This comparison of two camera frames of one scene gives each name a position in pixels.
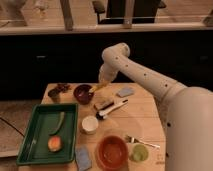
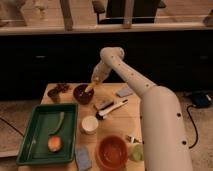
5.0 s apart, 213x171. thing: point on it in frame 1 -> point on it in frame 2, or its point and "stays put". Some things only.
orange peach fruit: x=54 y=143 stays put
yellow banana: x=91 y=90 -> x=90 y=86
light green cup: x=139 y=152 stays put
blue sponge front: x=82 y=158 stays put
